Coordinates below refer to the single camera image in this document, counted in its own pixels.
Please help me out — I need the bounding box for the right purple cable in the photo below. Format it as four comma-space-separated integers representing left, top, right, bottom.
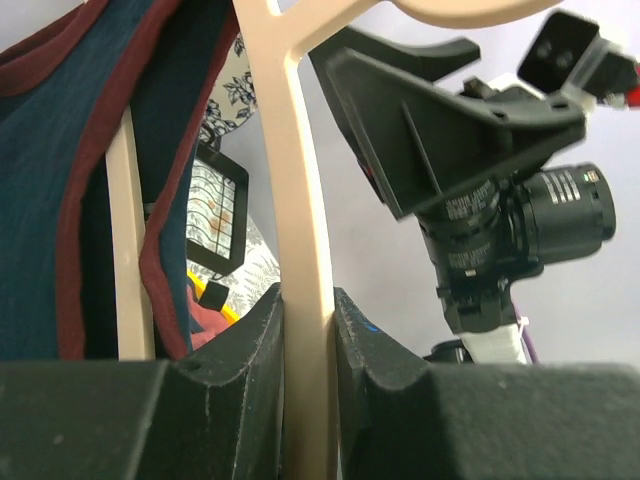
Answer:
519, 319, 543, 366

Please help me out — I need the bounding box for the cream hanger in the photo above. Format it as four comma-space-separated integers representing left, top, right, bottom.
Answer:
104, 0, 561, 480

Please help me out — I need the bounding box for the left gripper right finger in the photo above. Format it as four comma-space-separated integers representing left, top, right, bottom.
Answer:
334, 289, 639, 479

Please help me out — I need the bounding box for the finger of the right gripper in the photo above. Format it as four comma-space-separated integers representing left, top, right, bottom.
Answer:
309, 26, 481, 80

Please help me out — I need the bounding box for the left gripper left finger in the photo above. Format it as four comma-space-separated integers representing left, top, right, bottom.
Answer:
1, 285, 283, 479

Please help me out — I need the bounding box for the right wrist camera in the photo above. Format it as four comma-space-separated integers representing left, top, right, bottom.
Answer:
517, 9, 639, 116

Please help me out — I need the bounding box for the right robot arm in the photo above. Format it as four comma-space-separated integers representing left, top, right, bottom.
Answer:
310, 27, 616, 363

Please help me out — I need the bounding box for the yellow plastic tray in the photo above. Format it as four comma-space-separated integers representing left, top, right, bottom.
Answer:
187, 269, 239, 325

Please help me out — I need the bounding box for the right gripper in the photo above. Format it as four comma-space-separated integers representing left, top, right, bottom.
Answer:
327, 50, 616, 300

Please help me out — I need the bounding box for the navy tank top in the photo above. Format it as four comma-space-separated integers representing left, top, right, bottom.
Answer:
1, 1, 239, 360

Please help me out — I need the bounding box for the red tank top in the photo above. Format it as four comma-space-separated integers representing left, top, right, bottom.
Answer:
187, 280, 232, 349

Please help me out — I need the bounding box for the black wire dish rack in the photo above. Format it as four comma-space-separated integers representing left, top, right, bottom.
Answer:
186, 140, 249, 286

